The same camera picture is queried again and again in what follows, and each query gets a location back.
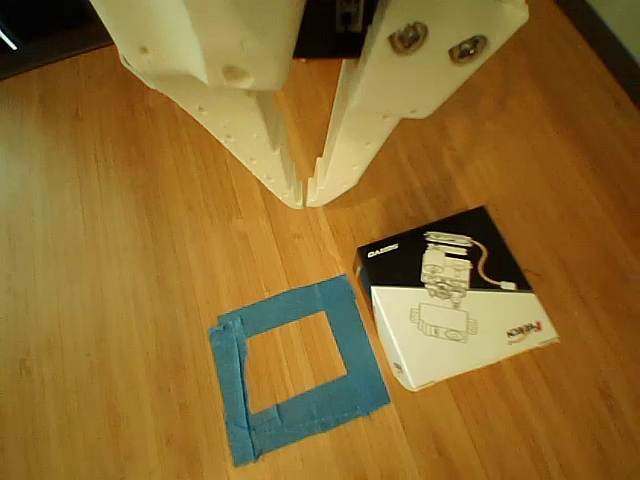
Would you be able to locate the black and white servo box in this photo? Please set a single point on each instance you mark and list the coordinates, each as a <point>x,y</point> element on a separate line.
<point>450,320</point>

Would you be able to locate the blue tape square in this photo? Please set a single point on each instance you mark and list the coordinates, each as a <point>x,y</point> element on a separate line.
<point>360,350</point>

